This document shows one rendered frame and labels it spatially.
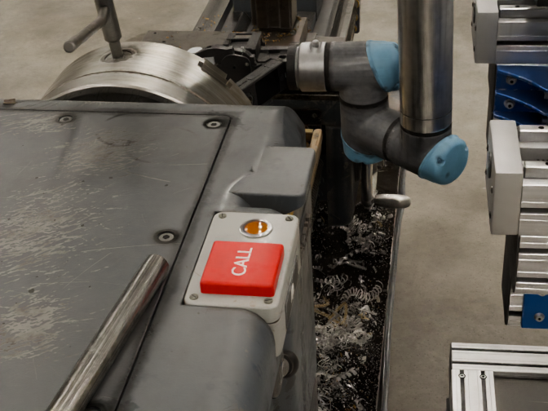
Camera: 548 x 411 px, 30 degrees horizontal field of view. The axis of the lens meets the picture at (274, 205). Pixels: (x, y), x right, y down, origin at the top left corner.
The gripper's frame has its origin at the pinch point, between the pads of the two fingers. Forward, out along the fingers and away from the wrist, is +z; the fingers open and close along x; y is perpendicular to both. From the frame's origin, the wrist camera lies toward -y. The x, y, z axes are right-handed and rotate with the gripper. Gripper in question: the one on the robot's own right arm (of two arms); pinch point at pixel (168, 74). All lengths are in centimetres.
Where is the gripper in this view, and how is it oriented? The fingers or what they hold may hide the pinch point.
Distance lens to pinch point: 159.7
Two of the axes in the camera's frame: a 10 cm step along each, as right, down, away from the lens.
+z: -9.8, -0.1, 1.8
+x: -0.9, -8.2, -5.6
